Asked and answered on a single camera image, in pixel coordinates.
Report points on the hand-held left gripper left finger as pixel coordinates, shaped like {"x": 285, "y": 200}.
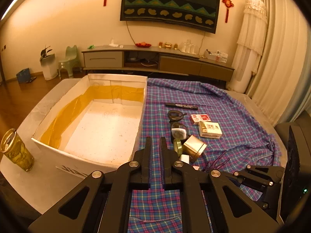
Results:
{"x": 147, "y": 155}

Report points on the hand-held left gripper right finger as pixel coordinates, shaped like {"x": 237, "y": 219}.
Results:
{"x": 163, "y": 155}

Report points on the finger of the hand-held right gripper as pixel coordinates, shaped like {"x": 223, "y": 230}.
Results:
{"x": 252, "y": 187}
{"x": 267, "y": 173}

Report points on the small white block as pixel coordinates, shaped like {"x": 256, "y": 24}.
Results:
{"x": 185, "y": 159}

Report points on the purple hair clip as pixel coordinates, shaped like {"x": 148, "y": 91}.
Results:
{"x": 217, "y": 164}

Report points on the white cardboard box yellow tape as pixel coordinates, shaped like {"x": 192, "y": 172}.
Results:
{"x": 109, "y": 126}

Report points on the green tape roll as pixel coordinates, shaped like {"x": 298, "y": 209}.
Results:
{"x": 175, "y": 148}

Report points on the gold metal tin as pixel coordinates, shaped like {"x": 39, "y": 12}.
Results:
{"x": 194, "y": 148}

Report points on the small black magnifying glass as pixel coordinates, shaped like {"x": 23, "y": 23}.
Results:
{"x": 175, "y": 114}

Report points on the red card box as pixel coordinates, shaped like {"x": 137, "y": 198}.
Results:
{"x": 200, "y": 118}

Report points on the black marker pen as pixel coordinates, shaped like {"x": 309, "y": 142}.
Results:
{"x": 181, "y": 106}

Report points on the yellow white cigarette box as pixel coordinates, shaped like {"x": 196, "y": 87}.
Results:
{"x": 209, "y": 129}

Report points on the blue plaid cloth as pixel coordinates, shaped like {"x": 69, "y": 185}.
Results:
{"x": 243, "y": 116}

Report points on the grey tv cabinet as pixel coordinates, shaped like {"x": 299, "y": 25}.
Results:
{"x": 102, "y": 58}

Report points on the gold jar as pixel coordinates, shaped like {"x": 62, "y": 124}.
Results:
{"x": 168, "y": 45}

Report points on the red fruit plate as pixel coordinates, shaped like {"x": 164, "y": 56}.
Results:
{"x": 143, "y": 45}

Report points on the cluster of glass cups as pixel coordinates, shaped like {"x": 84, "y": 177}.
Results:
{"x": 188, "y": 46}

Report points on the white boxes on cabinet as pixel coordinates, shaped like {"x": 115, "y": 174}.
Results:
{"x": 217, "y": 55}

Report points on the white tissue holder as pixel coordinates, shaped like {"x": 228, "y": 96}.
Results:
{"x": 113, "y": 43}

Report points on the cream curtain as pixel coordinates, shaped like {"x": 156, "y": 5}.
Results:
{"x": 284, "y": 53}

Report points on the green child chair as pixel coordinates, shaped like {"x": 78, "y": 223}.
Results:
{"x": 70, "y": 59}

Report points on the glass tea tumbler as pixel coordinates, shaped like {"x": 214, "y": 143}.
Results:
{"x": 17, "y": 153}

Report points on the white trash bin with plant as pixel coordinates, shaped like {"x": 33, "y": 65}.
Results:
{"x": 48, "y": 69}

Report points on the lace covered air conditioner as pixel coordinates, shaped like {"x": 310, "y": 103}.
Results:
{"x": 250, "y": 34}

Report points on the dark potted plant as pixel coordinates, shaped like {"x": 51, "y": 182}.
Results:
{"x": 45, "y": 52}

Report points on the blue plastic crate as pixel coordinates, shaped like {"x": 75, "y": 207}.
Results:
{"x": 23, "y": 75}

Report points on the television with patterned cover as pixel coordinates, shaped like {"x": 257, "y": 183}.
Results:
{"x": 170, "y": 4}

